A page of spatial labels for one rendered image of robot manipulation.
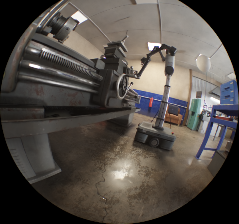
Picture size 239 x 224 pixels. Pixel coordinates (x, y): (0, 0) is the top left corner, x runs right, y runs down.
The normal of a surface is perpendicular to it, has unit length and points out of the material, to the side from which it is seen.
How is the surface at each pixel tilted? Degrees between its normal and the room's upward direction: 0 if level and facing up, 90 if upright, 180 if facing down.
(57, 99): 90
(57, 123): 90
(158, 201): 0
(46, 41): 90
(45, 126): 90
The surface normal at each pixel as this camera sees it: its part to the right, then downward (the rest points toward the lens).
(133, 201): 0.22, -0.97
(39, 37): 0.89, 0.23
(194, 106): -0.40, -0.03
